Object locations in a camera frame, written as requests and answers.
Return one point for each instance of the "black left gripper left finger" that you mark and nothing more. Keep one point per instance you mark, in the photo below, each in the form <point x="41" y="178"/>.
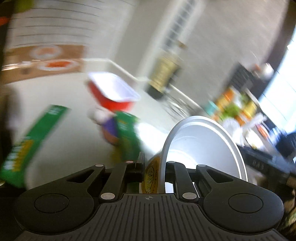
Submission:
<point x="121" y="175"/>

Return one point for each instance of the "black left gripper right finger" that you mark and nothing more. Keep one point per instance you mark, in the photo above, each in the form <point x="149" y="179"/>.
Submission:
<point x="177" y="175"/>

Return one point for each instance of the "green snack wrapper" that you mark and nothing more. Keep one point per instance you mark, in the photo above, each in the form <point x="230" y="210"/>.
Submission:
<point x="128" y="140"/>

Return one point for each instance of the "white paper ball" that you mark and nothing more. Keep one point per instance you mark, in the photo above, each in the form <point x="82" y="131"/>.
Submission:
<point x="100" y="115"/>

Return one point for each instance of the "green packet box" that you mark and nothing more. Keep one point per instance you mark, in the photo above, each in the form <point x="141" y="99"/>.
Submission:
<point x="14" y="166"/>

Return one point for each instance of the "purple eggplant sponge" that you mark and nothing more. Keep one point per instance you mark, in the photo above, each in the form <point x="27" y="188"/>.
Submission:
<point x="109" y="129"/>

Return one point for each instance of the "teal cap salt shaker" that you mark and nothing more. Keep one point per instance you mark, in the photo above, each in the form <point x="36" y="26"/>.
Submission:
<point x="211" y="108"/>

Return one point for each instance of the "orange cleaner bottle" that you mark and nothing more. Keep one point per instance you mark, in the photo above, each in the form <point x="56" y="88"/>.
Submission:
<point x="226" y="97"/>

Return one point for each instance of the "dark soy sauce bottle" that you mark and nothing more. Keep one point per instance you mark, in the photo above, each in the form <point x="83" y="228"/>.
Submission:
<point x="166" y="67"/>

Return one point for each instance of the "metal wire trivet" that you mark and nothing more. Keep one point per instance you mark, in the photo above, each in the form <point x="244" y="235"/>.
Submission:
<point x="177" y="108"/>

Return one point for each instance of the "wall vent grille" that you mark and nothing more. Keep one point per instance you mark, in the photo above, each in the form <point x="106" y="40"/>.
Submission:
<point x="179" y="23"/>

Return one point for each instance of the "kitchen wall sticker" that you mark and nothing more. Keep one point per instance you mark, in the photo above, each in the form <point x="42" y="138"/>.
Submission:
<point x="41" y="38"/>

